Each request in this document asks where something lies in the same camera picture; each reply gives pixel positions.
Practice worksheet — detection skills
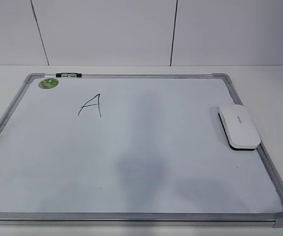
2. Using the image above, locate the white whiteboard with grey frame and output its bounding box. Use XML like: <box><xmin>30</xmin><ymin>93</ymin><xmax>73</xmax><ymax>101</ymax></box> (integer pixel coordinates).
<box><xmin>0</xmin><ymin>74</ymin><xmax>283</xmax><ymax>228</ymax></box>

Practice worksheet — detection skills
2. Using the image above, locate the round green sticker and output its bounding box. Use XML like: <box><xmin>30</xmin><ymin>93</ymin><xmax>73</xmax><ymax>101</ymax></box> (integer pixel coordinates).
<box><xmin>38</xmin><ymin>78</ymin><xmax>59</xmax><ymax>89</ymax></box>

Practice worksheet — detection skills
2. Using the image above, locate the white whiteboard eraser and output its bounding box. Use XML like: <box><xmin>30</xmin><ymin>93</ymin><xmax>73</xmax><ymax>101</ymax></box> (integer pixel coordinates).
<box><xmin>209</xmin><ymin>104</ymin><xmax>261</xmax><ymax>151</ymax></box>

